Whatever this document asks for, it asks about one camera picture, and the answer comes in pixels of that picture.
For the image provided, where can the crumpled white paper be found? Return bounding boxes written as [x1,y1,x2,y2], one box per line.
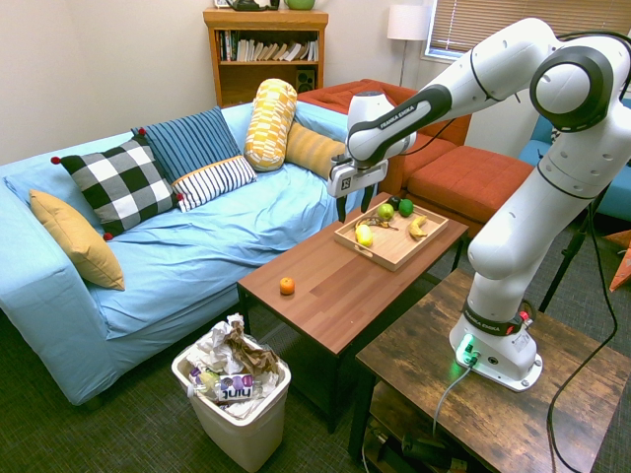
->
[189,312,247,375]

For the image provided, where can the white navy striped pillow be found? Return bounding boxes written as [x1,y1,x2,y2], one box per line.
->
[171,155,258,214]

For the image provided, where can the black device under table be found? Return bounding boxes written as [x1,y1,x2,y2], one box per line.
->
[399,433,456,468]

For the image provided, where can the rustic brown side table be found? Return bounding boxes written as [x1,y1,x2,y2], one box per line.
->
[347,268,631,473]

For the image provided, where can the reddish wooden coffee table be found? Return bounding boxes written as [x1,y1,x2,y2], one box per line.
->
[237,191,469,435]

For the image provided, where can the wooden tray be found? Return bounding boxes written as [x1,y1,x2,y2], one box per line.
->
[333,198,451,273]

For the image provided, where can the crumpled brown paper bag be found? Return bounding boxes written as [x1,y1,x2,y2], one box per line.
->
[224,319,280,378]

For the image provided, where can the wooden bookshelf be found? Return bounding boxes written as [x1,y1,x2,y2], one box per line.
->
[202,7,330,108]

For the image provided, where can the grey cable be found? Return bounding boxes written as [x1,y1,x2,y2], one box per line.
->
[432,362,475,438]

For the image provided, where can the mustard striped lumbar pillow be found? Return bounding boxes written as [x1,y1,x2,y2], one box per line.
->
[284,121,348,181]

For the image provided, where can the brown banana peel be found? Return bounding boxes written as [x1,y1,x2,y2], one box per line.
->
[355,216,399,232]

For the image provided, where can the orange ottoman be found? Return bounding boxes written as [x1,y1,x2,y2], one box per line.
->
[406,145,536,238]

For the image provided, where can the row of books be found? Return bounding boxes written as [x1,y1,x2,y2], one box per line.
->
[218,30,319,63]

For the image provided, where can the cream trash bin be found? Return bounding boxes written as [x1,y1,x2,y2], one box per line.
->
[171,334,293,473]

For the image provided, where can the black tripod stand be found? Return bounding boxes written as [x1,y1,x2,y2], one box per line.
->
[537,181,615,314]

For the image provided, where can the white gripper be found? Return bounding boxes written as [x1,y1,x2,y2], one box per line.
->
[326,153,389,224]

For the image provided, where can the hint water bottle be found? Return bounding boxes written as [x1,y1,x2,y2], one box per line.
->
[186,372,265,403]

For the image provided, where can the yellow patterned bolster pillow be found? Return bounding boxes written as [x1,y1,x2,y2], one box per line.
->
[244,78,299,172]

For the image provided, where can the plain mustard pillow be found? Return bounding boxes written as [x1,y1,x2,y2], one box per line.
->
[28,188,126,292]

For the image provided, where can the blue striped pillow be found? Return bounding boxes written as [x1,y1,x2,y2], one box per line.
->
[130,105,243,184]

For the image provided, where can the white floor lamp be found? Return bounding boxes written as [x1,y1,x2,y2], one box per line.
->
[386,4,433,89]

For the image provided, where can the black white checked pillow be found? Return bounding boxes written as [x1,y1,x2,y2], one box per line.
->
[50,136,184,242]

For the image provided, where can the wooden window blinds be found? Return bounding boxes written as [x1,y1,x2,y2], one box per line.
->
[427,0,631,58]

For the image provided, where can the orange sofa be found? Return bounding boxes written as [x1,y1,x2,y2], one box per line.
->
[297,78,472,198]

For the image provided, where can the black object on bookshelf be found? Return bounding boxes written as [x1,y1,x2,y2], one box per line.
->
[227,0,281,12]

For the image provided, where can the black cable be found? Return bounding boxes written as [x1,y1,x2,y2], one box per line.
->
[545,30,631,473]

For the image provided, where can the teal sofa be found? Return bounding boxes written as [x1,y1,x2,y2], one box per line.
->
[517,98,631,223]

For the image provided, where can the light blue sofa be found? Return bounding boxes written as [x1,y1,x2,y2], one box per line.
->
[0,101,386,408]

